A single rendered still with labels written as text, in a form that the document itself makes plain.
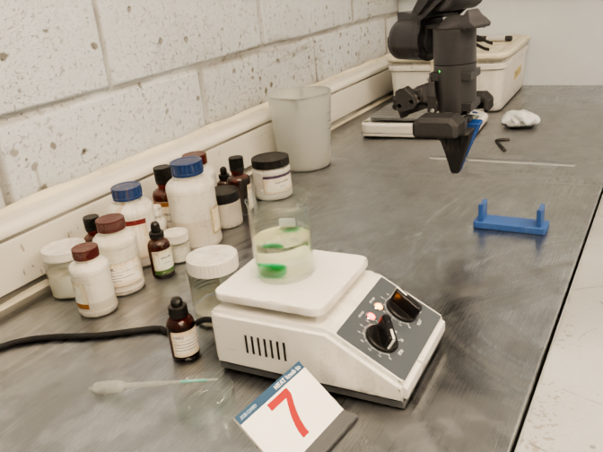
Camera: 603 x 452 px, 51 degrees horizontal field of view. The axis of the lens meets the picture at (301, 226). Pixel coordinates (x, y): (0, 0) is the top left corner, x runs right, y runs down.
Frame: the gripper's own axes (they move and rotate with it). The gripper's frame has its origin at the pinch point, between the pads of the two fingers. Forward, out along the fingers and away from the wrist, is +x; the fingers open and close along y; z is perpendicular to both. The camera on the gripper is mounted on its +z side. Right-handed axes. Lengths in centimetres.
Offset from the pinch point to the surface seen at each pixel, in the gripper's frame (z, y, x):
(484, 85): 15, -72, 4
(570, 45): 1, -108, 0
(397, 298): -5.0, 35.5, 4.9
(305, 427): -2, 51, 10
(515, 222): -8.7, 0.5, 10.2
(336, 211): 19.6, 0.8, 11.1
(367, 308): -3.0, 38.3, 5.0
